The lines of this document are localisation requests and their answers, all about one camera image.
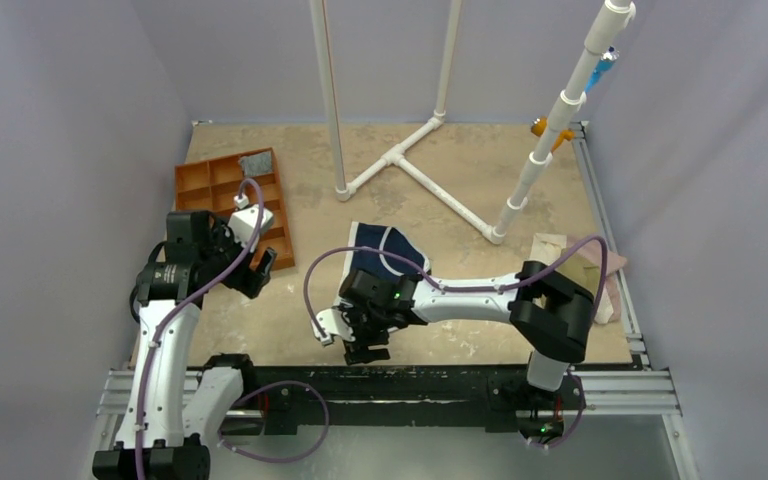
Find pink cloth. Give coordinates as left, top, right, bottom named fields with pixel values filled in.
left=575, top=240, right=627, bottom=325

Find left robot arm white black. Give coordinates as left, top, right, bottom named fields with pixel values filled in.
left=91, top=205, right=277, bottom=479

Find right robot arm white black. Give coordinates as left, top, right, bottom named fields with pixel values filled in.
left=334, top=261, right=598, bottom=407

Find white PVC pipe frame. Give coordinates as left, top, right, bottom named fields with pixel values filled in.
left=307, top=1, right=503, bottom=244

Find grey folded cloth in tray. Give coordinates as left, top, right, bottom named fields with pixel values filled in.
left=238, top=150, right=274, bottom=178

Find navy blue underwear white trim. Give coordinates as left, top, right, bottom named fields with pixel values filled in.
left=330, top=221, right=431, bottom=283

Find orange compartment tray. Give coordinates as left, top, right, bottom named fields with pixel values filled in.
left=174, top=147, right=295, bottom=270

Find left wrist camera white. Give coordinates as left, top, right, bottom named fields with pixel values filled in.
left=227, top=194, right=275, bottom=252

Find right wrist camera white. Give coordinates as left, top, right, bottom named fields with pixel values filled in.
left=311, top=306, right=355, bottom=347

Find orange clamp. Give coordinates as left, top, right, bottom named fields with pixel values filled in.
left=531, top=117, right=576, bottom=152

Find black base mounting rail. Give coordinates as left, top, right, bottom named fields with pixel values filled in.
left=228, top=365, right=585, bottom=439

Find aluminium extrusion frame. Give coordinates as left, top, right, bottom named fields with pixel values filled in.
left=95, top=146, right=698, bottom=479

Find black coiled cable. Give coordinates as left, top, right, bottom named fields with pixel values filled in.
left=128, top=239, right=168, bottom=326

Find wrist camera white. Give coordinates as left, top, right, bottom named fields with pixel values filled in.
left=311, top=306, right=355, bottom=347
left=227, top=194, right=275, bottom=252

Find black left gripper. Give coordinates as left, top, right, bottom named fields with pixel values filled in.
left=199, top=217, right=274, bottom=297

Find white PVC angled pole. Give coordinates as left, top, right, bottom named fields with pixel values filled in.
left=488, top=0, right=636, bottom=245

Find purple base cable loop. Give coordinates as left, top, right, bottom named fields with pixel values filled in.
left=216, top=381, right=331, bottom=464

